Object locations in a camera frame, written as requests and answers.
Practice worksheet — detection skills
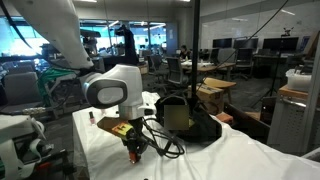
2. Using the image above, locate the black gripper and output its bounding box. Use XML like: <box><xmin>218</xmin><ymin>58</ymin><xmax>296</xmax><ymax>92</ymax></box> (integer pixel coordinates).
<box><xmin>123</xmin><ymin>118</ymin><xmax>147</xmax><ymax>162</ymax></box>

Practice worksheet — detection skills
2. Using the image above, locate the large orange nail polish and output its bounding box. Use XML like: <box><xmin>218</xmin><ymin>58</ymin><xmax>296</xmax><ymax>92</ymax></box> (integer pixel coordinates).
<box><xmin>129</xmin><ymin>152</ymin><xmax>138</xmax><ymax>164</ymax></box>

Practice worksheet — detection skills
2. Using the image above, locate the pink nail polish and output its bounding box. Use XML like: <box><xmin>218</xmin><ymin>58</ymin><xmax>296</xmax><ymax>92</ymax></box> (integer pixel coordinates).
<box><xmin>89</xmin><ymin>111</ymin><xmax>96</xmax><ymax>125</ymax></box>

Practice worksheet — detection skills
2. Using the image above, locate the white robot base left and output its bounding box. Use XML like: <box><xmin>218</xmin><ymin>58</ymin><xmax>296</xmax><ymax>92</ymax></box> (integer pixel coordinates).
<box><xmin>0</xmin><ymin>115</ymin><xmax>46</xmax><ymax>180</ymax></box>

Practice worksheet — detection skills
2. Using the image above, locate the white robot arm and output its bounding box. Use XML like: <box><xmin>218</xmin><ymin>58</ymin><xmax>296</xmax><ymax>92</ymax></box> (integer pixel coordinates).
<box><xmin>11</xmin><ymin>0</ymin><xmax>157</xmax><ymax>163</ymax></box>

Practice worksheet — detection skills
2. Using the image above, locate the white tablecloth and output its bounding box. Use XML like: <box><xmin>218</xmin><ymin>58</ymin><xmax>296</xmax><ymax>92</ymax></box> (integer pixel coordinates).
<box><xmin>72</xmin><ymin>107</ymin><xmax>320</xmax><ymax>180</ymax></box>

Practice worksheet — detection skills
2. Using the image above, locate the grey office chair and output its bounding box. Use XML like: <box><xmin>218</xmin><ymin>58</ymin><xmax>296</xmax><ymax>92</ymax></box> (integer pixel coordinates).
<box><xmin>167</xmin><ymin>57</ymin><xmax>188</xmax><ymax>86</ymax></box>

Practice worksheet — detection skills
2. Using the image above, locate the cardboard box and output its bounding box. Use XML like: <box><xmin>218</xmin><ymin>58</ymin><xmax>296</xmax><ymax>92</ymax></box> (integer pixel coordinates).
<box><xmin>196</xmin><ymin>84</ymin><xmax>224</xmax><ymax>115</ymax></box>

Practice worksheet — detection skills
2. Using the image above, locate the black vertical pole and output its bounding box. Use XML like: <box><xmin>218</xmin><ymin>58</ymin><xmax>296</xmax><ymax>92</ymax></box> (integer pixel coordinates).
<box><xmin>191</xmin><ymin>0</ymin><xmax>201</xmax><ymax>109</ymax></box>

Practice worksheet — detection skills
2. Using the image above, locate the white metal cabinet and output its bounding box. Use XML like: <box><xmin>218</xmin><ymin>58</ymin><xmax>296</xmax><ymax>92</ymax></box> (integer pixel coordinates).
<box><xmin>267</xmin><ymin>85</ymin><xmax>320</xmax><ymax>156</ymax></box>

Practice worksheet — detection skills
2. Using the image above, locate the black tripod stand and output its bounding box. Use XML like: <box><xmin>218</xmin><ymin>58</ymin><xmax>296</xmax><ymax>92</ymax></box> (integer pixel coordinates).
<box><xmin>252</xmin><ymin>29</ymin><xmax>299</xmax><ymax>107</ymax></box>

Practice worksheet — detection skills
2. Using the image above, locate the black bag with strap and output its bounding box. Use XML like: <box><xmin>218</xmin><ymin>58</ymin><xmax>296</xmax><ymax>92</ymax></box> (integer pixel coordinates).
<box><xmin>143</xmin><ymin>96</ymin><xmax>222</xmax><ymax>159</ymax></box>

